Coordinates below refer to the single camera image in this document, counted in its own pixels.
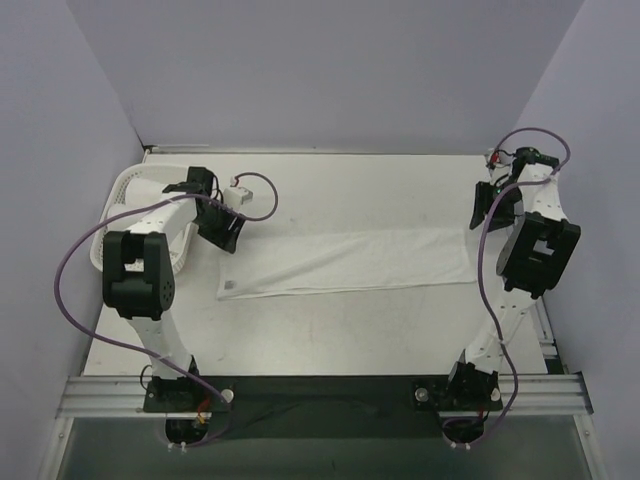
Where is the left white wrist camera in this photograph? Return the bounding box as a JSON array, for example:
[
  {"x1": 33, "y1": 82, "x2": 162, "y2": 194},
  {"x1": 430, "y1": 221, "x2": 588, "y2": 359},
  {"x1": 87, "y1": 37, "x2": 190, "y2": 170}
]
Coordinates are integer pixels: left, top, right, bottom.
[{"x1": 222, "y1": 180, "x2": 253, "y2": 210}]

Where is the white perforated plastic basket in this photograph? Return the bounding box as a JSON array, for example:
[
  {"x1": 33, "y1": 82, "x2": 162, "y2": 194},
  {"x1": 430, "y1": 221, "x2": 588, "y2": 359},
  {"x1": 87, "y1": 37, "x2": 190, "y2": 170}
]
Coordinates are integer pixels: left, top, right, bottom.
[{"x1": 90, "y1": 163, "x2": 196, "y2": 274}]

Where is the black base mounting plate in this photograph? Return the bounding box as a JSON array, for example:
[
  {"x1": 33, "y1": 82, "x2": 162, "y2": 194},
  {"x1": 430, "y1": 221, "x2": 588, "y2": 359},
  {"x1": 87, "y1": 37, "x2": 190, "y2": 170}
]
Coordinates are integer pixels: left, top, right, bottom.
[{"x1": 142, "y1": 375, "x2": 502, "y2": 444}]

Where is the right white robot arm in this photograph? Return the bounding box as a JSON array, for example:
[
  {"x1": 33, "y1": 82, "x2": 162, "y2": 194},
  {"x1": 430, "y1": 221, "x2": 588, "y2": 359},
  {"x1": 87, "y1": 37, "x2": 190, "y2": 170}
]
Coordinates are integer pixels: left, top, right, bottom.
[{"x1": 443, "y1": 147, "x2": 581, "y2": 410}]

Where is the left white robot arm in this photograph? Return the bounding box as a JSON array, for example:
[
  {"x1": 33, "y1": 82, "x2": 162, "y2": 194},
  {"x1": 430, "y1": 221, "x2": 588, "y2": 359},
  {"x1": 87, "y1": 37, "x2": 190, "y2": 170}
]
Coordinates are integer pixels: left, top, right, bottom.
[{"x1": 102, "y1": 167, "x2": 253, "y2": 412}]

